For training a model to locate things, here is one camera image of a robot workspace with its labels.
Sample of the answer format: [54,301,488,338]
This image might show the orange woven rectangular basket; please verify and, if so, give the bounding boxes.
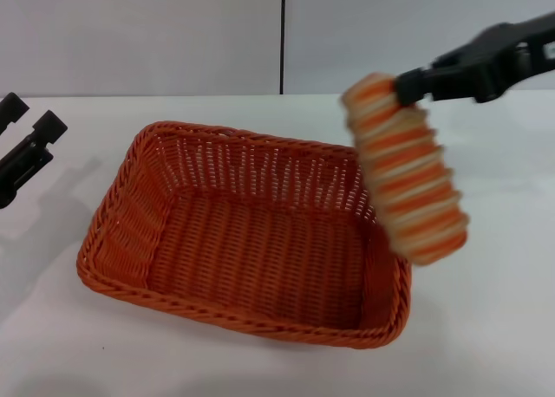
[75,120,412,351]

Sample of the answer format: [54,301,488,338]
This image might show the orange white striped toy roll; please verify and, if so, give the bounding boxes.
[340,71,472,269]

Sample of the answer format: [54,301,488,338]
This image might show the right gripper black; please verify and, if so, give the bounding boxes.
[392,10,555,107]

